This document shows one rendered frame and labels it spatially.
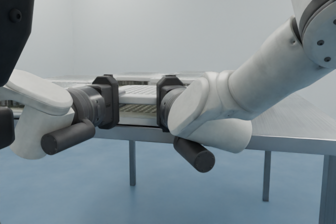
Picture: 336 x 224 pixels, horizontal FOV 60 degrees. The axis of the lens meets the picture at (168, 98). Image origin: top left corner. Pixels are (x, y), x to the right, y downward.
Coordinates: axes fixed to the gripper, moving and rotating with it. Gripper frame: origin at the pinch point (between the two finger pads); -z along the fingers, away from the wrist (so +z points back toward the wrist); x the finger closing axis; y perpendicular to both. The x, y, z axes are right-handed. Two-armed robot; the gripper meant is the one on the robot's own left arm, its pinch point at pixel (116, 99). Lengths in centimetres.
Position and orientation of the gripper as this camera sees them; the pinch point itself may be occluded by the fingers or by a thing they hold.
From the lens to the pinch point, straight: 71.0
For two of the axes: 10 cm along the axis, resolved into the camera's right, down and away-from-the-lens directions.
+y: 9.3, 0.5, -3.7
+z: -3.7, 1.4, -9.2
